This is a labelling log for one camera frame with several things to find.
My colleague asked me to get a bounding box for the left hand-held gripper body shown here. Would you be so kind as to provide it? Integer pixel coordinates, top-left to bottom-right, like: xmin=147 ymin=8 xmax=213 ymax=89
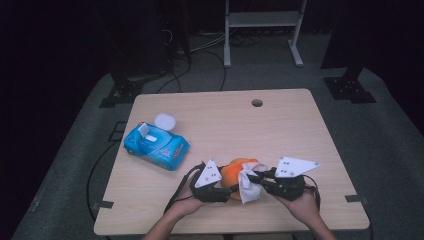
xmin=189 ymin=159 xmax=231 ymax=204

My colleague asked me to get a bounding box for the right hand-held gripper cable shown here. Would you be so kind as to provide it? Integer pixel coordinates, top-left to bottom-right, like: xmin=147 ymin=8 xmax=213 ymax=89
xmin=302 ymin=174 xmax=322 ymax=213

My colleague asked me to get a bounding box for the black floor bracket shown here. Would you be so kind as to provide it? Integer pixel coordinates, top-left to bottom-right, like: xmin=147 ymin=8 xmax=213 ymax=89
xmin=107 ymin=121 xmax=128 ymax=143

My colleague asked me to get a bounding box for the blue wet wipe pack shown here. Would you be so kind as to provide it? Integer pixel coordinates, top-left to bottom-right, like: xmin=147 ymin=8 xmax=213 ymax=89
xmin=123 ymin=122 xmax=191 ymax=172

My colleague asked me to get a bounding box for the white round lid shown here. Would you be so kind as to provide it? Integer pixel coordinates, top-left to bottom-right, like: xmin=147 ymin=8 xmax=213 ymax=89
xmin=153 ymin=113 xmax=177 ymax=131

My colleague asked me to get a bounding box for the hand-held gripper cable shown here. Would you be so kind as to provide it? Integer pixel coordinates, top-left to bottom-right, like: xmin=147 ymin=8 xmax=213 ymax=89
xmin=302 ymin=174 xmax=322 ymax=213
xmin=164 ymin=162 xmax=205 ymax=215

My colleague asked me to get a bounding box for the black stand with base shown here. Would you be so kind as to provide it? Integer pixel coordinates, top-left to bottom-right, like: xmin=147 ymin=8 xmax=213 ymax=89
xmin=98 ymin=59 xmax=174 ymax=109
xmin=320 ymin=0 xmax=378 ymax=104

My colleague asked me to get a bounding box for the black floor cable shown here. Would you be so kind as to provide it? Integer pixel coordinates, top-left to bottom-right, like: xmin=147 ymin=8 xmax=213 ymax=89
xmin=155 ymin=49 xmax=228 ymax=95
xmin=86 ymin=139 xmax=121 ymax=223

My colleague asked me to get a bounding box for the person's left hand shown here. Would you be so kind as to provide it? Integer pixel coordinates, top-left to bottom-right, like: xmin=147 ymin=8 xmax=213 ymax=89
xmin=170 ymin=184 xmax=208 ymax=218

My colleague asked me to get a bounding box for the black table edge clip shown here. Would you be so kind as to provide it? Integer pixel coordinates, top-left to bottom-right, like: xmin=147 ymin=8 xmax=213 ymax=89
xmin=91 ymin=200 xmax=115 ymax=211
xmin=344 ymin=194 xmax=370 ymax=205

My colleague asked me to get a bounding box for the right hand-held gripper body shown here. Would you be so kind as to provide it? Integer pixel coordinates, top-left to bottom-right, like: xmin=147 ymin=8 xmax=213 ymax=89
xmin=266 ymin=156 xmax=320 ymax=202

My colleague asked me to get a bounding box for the white metal stand frame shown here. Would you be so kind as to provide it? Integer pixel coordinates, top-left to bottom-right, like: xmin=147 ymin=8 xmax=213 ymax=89
xmin=223 ymin=0 xmax=308 ymax=69

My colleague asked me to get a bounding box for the left hand-held gripper cable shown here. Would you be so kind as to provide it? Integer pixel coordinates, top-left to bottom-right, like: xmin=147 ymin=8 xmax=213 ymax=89
xmin=164 ymin=162 xmax=205 ymax=215

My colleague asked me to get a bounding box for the orange plush toy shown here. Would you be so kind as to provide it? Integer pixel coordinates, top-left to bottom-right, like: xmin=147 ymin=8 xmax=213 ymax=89
xmin=220 ymin=157 xmax=268 ymax=201

